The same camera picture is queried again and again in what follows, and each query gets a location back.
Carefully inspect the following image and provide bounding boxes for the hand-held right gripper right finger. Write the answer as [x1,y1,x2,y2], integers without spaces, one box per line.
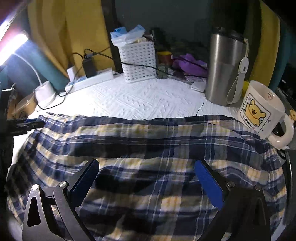
[194,159,271,241]

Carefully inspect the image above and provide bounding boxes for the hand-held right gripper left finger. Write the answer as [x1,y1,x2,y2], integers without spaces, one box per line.
[22,159,100,241]

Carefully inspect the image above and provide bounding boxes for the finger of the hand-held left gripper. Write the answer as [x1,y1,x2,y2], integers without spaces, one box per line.
[7,118,45,136]

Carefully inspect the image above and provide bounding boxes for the plaid pants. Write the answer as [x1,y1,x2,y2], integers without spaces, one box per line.
[6,112,288,241]

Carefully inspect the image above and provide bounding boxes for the brown lidded container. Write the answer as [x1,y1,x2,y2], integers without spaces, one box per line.
[16,94,38,116]

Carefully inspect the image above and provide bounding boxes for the teal curtain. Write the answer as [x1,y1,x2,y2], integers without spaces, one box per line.
[268,22,296,93]
[7,40,70,98]

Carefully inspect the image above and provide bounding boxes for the white charger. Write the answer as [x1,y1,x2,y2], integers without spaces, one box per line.
[67,66,78,80]

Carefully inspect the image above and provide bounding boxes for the white power strip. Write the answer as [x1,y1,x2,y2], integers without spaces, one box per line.
[65,71,114,93]

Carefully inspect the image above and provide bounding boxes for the white cartoon bear mug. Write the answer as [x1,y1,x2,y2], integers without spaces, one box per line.
[238,80,296,150]

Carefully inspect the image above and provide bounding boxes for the black charger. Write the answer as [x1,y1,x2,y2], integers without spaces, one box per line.
[83,54,97,78]

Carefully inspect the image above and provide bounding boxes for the small paper booklet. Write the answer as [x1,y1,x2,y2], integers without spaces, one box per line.
[185,75,207,92]

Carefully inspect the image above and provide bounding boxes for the yellow curtain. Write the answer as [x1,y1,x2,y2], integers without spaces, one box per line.
[248,0,281,87]
[28,0,116,78]

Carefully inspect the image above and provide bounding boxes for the stainless steel tumbler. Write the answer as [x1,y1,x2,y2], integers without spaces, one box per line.
[205,27,250,106]

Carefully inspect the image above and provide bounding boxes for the purple cloth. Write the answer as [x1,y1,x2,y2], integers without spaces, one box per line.
[172,54,208,78]

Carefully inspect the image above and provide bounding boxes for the white plastic basket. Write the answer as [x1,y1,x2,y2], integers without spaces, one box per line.
[118,40,158,83]

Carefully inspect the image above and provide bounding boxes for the small red yellow container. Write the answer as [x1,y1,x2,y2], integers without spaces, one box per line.
[157,51,173,66]

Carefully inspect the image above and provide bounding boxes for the blue plastic packet bundle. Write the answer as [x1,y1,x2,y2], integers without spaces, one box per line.
[110,24,147,45]

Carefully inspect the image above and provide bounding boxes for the black lamp power cable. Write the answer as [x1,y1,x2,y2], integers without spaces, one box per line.
[37,52,85,110]

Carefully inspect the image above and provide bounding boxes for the thin black charging cable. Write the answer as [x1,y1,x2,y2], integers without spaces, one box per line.
[84,46,162,70]

